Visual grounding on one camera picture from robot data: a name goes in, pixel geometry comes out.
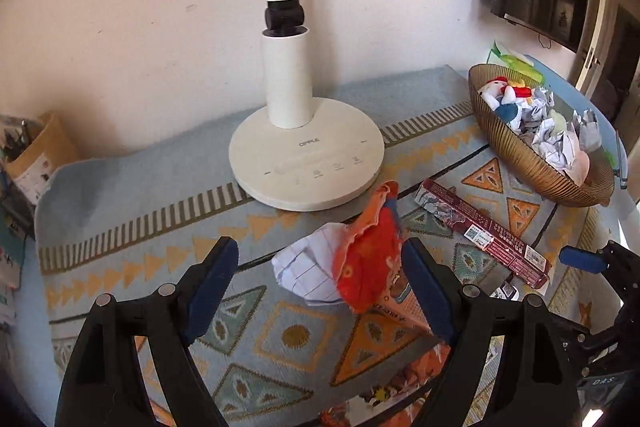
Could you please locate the white desk lamp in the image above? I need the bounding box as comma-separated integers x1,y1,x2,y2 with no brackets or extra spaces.
229,0,386,212

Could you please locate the small grey upright panel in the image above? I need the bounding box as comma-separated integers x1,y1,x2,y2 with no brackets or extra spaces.
614,129,633,190

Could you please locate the gold ribbed bowl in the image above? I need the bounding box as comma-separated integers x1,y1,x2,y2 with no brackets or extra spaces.
468,63,615,208

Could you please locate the white cat plush toy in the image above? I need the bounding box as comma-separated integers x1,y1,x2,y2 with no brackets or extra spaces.
477,77,536,120

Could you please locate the cardboard pen box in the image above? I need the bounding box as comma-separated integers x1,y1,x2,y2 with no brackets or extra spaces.
2,111,81,208

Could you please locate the row of upright books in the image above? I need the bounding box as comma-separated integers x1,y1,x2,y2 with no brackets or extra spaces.
0,202,28,323

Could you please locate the orange cartoon print packet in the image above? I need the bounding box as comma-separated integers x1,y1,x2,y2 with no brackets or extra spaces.
320,344,453,427

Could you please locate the green tissue pack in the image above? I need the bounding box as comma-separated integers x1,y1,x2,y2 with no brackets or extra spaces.
487,39,546,82

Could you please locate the wooden door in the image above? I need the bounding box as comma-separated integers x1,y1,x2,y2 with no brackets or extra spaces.
570,0,640,128

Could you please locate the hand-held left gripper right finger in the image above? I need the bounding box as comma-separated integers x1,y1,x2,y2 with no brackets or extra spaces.
400,237,583,427

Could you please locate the long brown printed carton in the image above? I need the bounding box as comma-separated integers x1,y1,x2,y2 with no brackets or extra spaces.
415,179,552,290

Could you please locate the orange red snack packet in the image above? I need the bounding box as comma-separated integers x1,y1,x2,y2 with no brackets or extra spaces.
331,180,441,339

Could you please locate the lined paper sheet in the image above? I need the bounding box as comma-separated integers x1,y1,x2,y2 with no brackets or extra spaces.
271,223,351,306

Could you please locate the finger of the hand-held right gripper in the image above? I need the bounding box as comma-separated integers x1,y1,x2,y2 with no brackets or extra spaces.
555,322,608,358
559,242,640,293

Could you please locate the patterned woven table mat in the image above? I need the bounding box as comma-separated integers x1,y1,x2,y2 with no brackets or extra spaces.
34,64,608,427

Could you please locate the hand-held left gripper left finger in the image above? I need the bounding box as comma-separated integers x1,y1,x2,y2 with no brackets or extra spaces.
55,236,240,427

